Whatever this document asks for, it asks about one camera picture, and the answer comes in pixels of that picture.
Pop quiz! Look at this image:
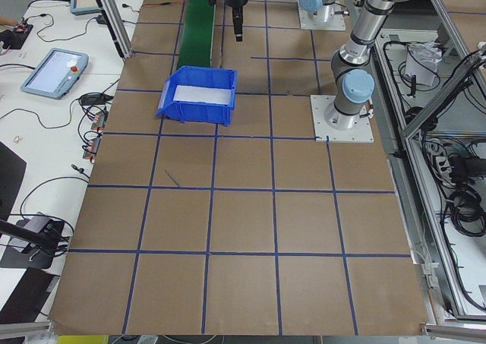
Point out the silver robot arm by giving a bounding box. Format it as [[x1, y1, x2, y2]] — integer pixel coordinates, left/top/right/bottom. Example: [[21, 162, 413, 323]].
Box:
[[298, 0, 347, 27], [325, 0, 409, 131]]

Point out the green conveyor belt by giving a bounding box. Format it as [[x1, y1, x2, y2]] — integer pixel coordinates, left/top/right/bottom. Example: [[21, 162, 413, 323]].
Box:
[[177, 0, 216, 68]]

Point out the blue bin with foam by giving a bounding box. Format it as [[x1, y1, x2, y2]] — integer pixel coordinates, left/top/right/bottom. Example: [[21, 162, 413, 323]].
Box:
[[156, 65, 238, 126]]

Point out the far teach pendant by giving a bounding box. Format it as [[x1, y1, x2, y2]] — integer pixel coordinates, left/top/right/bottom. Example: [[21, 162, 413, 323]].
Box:
[[70, 0, 100, 16]]

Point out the teach pendant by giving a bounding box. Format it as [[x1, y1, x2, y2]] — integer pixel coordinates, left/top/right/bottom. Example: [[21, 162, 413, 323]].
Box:
[[21, 48, 89, 99], [70, 0, 100, 16]]

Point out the near teach pendant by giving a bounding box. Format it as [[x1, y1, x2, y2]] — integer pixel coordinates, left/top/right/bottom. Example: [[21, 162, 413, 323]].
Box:
[[21, 48, 89, 99]]

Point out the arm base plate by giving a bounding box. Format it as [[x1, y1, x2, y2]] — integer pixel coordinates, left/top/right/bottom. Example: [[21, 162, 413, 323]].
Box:
[[298, 1, 346, 31], [311, 95, 374, 144]]

